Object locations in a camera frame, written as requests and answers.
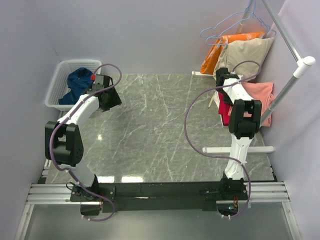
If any white plastic laundry basket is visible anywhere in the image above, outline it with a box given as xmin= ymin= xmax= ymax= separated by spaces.
xmin=44 ymin=59 xmax=102 ymax=112

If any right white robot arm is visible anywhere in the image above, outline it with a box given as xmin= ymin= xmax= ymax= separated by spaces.
xmin=216 ymin=67 xmax=262 ymax=200

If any blue wire hanger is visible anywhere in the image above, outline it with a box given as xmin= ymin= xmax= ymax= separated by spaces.
xmin=204 ymin=9 xmax=278 ymax=47
xmin=199 ymin=0 xmax=271 ymax=41

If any white garment under red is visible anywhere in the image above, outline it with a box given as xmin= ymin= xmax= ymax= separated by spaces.
xmin=212 ymin=91 xmax=220 ymax=107

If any white metal clothes rack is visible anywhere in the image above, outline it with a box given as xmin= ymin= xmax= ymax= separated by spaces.
xmin=191 ymin=0 xmax=316 ymax=156

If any red folded t-shirt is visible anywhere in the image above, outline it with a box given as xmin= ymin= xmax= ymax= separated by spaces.
xmin=218 ymin=93 xmax=232 ymax=127

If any blue t-shirt in basket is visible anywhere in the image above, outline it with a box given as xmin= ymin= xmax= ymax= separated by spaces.
xmin=58 ymin=67 xmax=93 ymax=105

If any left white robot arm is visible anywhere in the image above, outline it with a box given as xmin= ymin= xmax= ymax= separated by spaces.
xmin=45 ymin=74 xmax=122 ymax=201

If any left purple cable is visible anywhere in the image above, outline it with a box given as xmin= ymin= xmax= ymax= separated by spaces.
xmin=49 ymin=63 xmax=123 ymax=222

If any beige drawstring strap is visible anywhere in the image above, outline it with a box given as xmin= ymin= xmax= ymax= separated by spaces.
xmin=208 ymin=89 xmax=219 ymax=110

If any pink t-shirt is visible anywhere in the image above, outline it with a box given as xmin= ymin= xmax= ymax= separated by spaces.
xmin=223 ymin=82 xmax=275 ymax=116

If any orange hanging garment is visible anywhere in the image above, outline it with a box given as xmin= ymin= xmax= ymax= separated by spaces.
xmin=200 ymin=31 xmax=266 ymax=75

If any aluminium rail frame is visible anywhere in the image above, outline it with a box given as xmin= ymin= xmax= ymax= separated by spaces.
xmin=15 ymin=182 xmax=302 ymax=240

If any beige hanging garment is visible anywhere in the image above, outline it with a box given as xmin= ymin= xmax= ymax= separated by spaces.
xmin=214 ymin=37 xmax=274 ymax=78

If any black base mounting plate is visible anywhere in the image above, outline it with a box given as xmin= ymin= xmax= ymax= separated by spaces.
xmin=70 ymin=179 xmax=249 ymax=215

